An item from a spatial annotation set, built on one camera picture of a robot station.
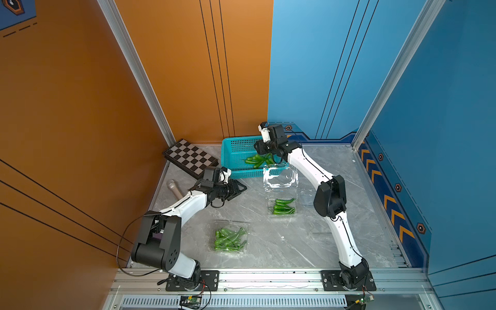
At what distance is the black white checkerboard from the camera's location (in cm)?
108

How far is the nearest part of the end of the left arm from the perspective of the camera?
0.68 m

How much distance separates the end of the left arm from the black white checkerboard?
0.32m
